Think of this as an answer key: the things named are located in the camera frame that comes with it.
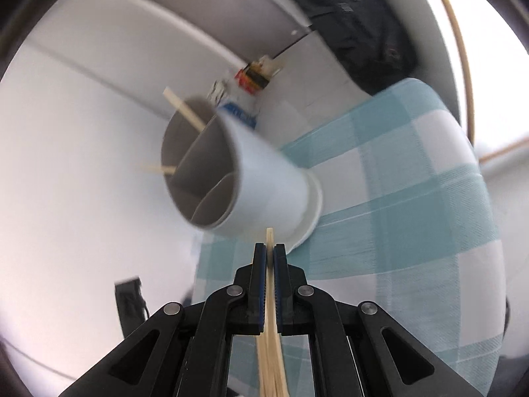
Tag black backpack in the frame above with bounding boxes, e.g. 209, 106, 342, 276
268, 0, 416, 96

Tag thin wooden rod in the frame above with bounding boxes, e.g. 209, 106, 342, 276
426, 0, 475, 143
480, 137, 529, 162

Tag blue printed box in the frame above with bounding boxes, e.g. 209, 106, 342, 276
221, 103, 258, 131

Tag blue white checkered tablecloth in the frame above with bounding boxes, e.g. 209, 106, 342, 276
194, 78, 507, 397

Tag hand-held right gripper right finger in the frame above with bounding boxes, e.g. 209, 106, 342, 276
273, 242, 483, 397

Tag grey door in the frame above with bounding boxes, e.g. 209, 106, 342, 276
138, 0, 311, 57

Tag black device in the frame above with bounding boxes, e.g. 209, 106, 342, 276
114, 277, 146, 340

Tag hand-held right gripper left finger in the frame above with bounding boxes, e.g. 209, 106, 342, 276
59, 242, 266, 397

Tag white cloth bundle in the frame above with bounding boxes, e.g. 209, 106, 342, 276
212, 80, 229, 105

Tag red and yellow bags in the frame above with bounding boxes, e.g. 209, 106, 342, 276
236, 60, 270, 92

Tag white divided utensil holder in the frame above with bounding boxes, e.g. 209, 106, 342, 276
160, 96, 323, 255

